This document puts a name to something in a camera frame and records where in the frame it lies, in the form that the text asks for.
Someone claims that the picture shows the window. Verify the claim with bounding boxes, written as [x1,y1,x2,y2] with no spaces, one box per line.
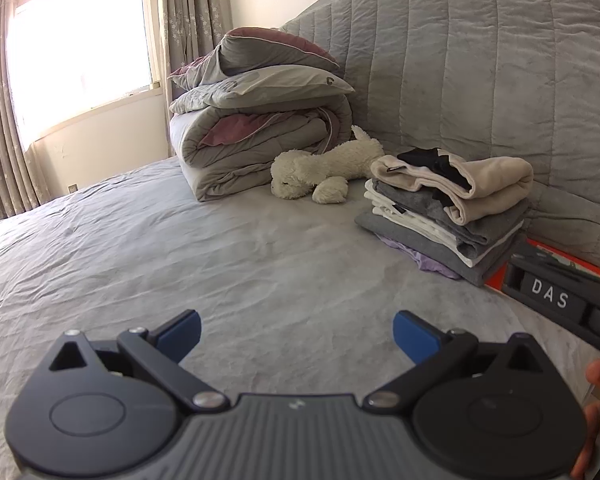
[5,0,163,153]

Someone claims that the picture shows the grey pillow with pink back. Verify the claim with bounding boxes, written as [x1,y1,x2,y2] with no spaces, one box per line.
[167,27,341,91]

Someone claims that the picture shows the white folded garment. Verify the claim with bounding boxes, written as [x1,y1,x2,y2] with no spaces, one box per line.
[364,182,511,267]

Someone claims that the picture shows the purple folded garment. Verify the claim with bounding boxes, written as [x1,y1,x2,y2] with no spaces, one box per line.
[375,234,463,280]

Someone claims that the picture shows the stack of folded clothes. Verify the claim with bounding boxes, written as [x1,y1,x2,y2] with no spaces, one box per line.
[365,180,531,261]

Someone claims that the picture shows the grey knit folded garment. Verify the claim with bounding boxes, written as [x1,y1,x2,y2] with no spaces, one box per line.
[355,210,521,288]

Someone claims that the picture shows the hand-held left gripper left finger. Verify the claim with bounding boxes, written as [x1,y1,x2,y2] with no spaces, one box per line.
[47,308,231,416]

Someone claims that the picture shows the grey pillow with small logo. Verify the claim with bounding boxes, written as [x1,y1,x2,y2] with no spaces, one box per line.
[169,65,356,116]

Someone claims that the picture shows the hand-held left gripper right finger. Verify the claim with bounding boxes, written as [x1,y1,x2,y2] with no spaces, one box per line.
[364,310,547,416]

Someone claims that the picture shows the orange box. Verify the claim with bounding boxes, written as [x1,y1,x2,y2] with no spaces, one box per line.
[484,237,600,293]

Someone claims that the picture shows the beige and black sweatshirt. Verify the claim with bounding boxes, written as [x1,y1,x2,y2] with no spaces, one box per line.
[370,147,535,226]

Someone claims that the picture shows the folded grey duvet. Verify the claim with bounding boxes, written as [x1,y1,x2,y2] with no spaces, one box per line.
[169,92,353,203]

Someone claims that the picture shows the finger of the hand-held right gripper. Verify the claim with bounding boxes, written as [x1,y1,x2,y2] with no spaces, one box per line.
[510,253,600,286]

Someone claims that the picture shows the white plush dog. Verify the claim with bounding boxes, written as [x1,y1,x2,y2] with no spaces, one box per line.
[271,125,386,205]

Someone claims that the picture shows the grey quilted headboard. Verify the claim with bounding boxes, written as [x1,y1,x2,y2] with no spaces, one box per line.
[277,0,600,271]

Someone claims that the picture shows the grey bed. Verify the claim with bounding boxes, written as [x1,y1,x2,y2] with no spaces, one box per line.
[0,155,600,480]

